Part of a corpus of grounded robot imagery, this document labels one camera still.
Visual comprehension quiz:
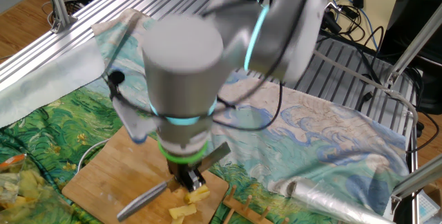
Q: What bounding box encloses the white grid tray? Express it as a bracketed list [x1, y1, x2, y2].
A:
[416, 189, 442, 224]

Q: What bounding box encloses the black plug connector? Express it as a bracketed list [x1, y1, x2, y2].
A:
[358, 91, 374, 106]

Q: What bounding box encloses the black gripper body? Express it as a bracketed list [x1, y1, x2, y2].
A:
[167, 157, 205, 185]

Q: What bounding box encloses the thin black cable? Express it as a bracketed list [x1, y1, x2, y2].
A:
[211, 82, 285, 131]

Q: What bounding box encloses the painted landscape tablecloth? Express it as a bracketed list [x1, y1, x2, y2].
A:
[0, 8, 410, 224]

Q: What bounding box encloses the steel cleaver knife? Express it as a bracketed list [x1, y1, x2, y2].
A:
[116, 141, 232, 223]

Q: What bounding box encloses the wooden peg rack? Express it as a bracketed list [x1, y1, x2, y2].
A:
[222, 184, 290, 224]

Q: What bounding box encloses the grey hose metal connector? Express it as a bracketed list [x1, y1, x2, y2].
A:
[312, 49, 419, 130]

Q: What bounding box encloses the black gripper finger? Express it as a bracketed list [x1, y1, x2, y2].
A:
[167, 161, 183, 187]
[181, 168, 207, 193]

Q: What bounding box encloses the black clamp mount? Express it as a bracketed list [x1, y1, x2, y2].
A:
[320, 4, 343, 35]

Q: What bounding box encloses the clear plastic wrap roll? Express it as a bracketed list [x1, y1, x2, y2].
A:
[276, 176, 394, 224]

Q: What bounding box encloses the aluminium frame post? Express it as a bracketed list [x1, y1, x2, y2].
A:
[41, 0, 75, 34]
[385, 2, 442, 86]
[392, 154, 442, 200]

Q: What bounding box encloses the large black case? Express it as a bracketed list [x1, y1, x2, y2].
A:
[378, 0, 442, 116]

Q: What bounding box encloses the thick black cable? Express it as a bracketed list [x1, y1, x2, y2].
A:
[106, 0, 311, 121]

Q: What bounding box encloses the wooden cutting board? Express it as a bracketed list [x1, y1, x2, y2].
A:
[61, 126, 230, 224]

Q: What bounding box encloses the blue cable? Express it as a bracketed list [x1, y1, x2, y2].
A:
[327, 0, 381, 50]

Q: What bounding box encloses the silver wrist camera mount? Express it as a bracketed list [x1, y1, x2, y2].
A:
[111, 95, 160, 145]

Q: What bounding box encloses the bag of chopped potato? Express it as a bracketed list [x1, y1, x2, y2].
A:
[0, 153, 75, 224]

